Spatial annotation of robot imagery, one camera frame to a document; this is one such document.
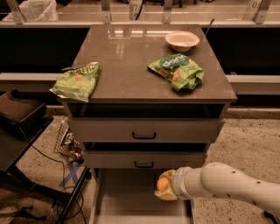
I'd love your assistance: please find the white plastic bag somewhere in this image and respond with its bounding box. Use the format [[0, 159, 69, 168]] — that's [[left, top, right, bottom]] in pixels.
[[3, 0, 58, 22]]

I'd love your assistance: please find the grey drawer cabinet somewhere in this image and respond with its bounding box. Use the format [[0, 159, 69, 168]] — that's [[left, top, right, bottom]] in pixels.
[[59, 24, 238, 224]]

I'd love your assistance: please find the orange fruit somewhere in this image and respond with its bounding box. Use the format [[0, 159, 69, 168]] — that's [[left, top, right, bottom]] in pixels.
[[157, 177, 171, 190]]

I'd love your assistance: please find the black side table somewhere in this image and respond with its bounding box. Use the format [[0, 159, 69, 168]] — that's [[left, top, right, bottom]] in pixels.
[[0, 115, 90, 224]]

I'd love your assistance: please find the black bag on side table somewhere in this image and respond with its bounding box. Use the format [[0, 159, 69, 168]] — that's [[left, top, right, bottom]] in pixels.
[[0, 89, 46, 131]]

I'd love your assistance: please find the white paper bowl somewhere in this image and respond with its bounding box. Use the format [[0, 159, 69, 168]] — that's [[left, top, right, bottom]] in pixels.
[[165, 31, 200, 53]]

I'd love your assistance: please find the top drawer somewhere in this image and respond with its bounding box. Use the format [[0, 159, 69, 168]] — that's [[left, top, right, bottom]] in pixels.
[[67, 118, 224, 143]]

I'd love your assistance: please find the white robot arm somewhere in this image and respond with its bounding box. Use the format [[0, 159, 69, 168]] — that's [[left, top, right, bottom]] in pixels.
[[155, 162, 280, 217]]

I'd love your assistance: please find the black cable on floor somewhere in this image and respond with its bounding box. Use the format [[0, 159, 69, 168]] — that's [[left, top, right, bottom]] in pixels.
[[20, 128, 88, 224]]

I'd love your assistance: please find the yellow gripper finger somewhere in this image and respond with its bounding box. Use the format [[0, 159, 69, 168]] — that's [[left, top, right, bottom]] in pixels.
[[155, 187, 178, 201], [159, 170, 176, 179]]

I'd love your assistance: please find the black object floor right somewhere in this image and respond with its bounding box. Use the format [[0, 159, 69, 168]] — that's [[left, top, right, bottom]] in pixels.
[[263, 211, 280, 224]]

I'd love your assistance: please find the middle drawer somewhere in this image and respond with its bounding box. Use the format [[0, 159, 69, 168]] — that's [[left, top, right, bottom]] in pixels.
[[82, 151, 204, 169]]

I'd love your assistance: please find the open bottom drawer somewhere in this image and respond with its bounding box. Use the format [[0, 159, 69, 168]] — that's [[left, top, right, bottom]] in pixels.
[[89, 169, 195, 224]]

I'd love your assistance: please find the wire basket with snacks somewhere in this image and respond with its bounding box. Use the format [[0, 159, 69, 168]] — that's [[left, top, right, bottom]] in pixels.
[[54, 118, 84, 164]]

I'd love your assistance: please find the green chip bag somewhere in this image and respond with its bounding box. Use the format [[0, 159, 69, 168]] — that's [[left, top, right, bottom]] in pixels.
[[50, 62, 100, 102], [148, 53, 205, 92]]

